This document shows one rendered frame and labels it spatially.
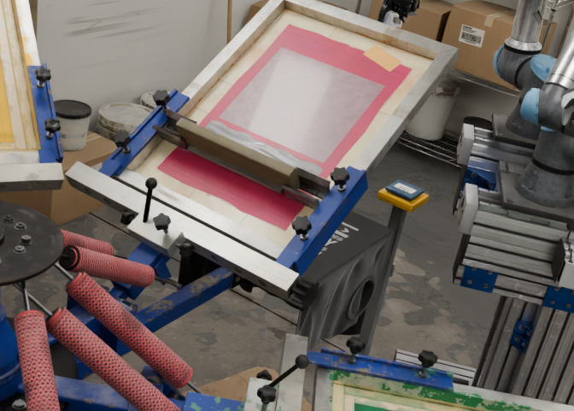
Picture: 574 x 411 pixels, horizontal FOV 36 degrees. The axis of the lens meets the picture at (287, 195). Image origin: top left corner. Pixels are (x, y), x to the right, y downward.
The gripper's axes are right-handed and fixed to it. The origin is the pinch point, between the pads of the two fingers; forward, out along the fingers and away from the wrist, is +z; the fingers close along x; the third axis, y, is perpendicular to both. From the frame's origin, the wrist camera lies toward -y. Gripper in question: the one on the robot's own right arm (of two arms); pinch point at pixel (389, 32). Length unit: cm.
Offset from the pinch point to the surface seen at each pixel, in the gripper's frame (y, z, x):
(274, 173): 13, -1, -76
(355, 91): 10.9, -2.6, -36.5
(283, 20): -23.0, -6.3, -22.6
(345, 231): 13, 44, -40
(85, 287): 14, -14, -136
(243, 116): -11, 3, -57
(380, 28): 6.5, -11.3, -17.5
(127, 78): -200, 131, 76
